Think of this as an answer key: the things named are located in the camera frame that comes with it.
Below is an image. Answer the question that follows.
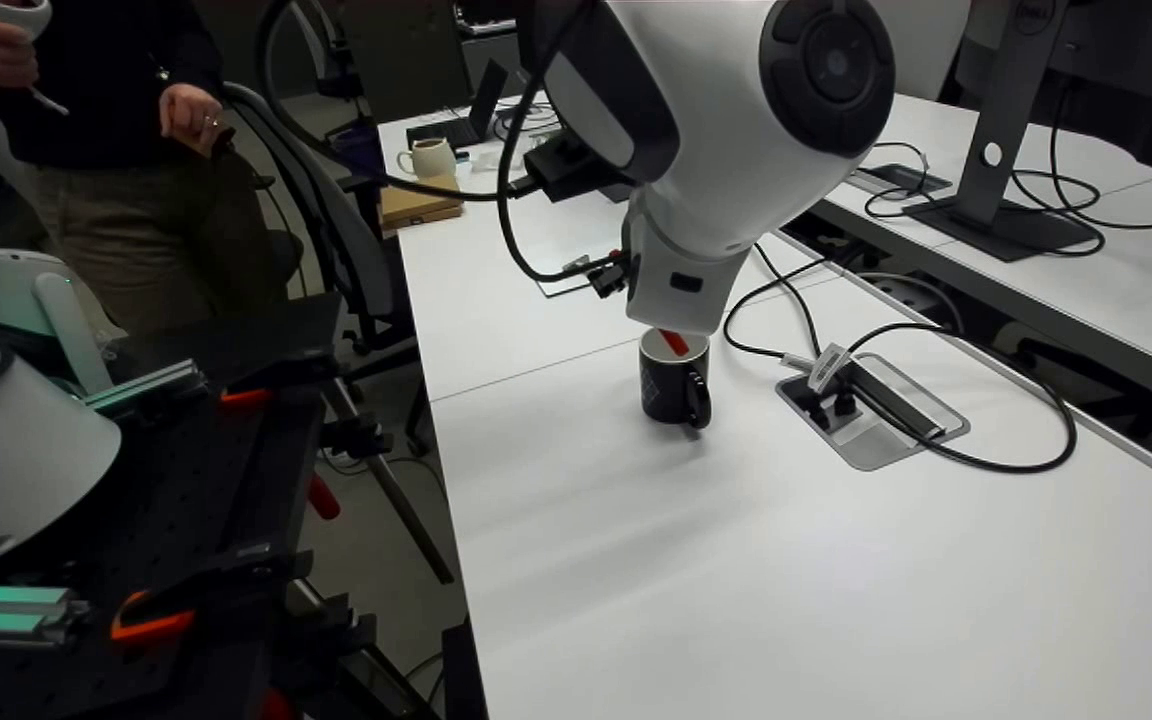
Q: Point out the person's left hand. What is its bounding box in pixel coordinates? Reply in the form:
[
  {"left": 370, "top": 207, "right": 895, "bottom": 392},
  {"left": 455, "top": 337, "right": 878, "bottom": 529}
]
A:
[{"left": 156, "top": 81, "right": 233, "bottom": 158}]

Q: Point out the black mug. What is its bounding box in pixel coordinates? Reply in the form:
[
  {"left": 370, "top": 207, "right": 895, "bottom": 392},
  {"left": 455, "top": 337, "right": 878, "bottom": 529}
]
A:
[{"left": 636, "top": 323, "right": 714, "bottom": 432}]

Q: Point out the person in dark sweater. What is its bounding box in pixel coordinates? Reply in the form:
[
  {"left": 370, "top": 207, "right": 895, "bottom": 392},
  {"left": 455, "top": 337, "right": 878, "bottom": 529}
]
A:
[{"left": 0, "top": 0, "right": 288, "bottom": 366}]

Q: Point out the black office chair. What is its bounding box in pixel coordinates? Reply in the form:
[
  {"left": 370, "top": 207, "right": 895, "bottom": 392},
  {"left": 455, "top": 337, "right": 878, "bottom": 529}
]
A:
[{"left": 220, "top": 76, "right": 429, "bottom": 383}]

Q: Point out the small white cup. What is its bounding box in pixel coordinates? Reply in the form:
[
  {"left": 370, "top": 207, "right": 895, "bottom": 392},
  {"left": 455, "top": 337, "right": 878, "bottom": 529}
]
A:
[{"left": 396, "top": 131, "right": 462, "bottom": 184}]

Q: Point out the wooden block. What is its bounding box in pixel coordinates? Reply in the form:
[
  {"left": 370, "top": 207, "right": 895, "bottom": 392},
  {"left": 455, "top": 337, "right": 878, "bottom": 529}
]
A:
[{"left": 374, "top": 179, "right": 467, "bottom": 236}]

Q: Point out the dark laptop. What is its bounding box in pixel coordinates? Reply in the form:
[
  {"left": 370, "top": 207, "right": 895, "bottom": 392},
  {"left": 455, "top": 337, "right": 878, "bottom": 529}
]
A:
[{"left": 403, "top": 58, "right": 511, "bottom": 151}]

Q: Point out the orange clamp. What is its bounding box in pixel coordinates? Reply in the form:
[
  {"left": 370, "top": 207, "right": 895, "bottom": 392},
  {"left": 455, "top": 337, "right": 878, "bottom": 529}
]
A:
[
  {"left": 215, "top": 383, "right": 275, "bottom": 412},
  {"left": 106, "top": 588, "right": 195, "bottom": 653}
]

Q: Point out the small red clamp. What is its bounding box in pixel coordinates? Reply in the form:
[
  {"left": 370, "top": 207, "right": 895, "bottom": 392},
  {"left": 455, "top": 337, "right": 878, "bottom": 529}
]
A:
[{"left": 304, "top": 474, "right": 344, "bottom": 523}]

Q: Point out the black robot mounting cart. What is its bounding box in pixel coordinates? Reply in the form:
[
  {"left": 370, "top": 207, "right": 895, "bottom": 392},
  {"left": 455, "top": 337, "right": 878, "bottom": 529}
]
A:
[{"left": 0, "top": 283, "right": 473, "bottom": 720}]

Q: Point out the black tripod leg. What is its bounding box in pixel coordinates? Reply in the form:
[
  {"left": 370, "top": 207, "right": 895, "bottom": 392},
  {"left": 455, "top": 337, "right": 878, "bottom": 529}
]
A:
[{"left": 316, "top": 378, "right": 462, "bottom": 588}]

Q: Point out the grey power plug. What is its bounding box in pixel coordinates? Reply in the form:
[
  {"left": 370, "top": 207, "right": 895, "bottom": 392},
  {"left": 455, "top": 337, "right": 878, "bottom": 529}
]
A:
[{"left": 800, "top": 339, "right": 857, "bottom": 401}]

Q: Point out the dark desk outlet box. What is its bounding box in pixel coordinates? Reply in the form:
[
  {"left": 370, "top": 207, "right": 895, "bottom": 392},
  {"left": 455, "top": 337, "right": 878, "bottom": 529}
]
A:
[{"left": 858, "top": 162, "right": 957, "bottom": 199}]

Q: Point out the grey chair backrest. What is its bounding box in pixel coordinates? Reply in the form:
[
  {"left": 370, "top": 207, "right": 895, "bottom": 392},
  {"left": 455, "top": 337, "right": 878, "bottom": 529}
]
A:
[{"left": 893, "top": 0, "right": 975, "bottom": 106}]

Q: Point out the silver desk outlet box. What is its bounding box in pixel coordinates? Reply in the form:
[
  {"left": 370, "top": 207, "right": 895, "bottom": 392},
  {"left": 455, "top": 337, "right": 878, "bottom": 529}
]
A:
[{"left": 773, "top": 347, "right": 975, "bottom": 475}]

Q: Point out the monitor with silver stand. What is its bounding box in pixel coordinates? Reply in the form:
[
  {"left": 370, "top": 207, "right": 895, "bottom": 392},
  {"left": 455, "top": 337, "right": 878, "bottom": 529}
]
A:
[{"left": 903, "top": 0, "right": 1107, "bottom": 263}]

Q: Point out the aluminium extrusion rail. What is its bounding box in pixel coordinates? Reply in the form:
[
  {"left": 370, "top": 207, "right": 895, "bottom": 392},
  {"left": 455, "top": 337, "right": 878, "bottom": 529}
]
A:
[
  {"left": 0, "top": 581, "right": 89, "bottom": 646},
  {"left": 76, "top": 356, "right": 208, "bottom": 415}
]

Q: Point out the black robot cable hose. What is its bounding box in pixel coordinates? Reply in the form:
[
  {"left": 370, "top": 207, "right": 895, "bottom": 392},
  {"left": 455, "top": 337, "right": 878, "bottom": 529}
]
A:
[{"left": 252, "top": 0, "right": 630, "bottom": 294}]

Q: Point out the black cable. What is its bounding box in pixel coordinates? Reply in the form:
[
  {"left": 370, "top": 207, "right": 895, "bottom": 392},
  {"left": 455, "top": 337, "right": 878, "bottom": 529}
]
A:
[
  {"left": 1012, "top": 125, "right": 1152, "bottom": 262},
  {"left": 714, "top": 256, "right": 832, "bottom": 367},
  {"left": 746, "top": 245, "right": 832, "bottom": 360},
  {"left": 848, "top": 316, "right": 1080, "bottom": 479}
]

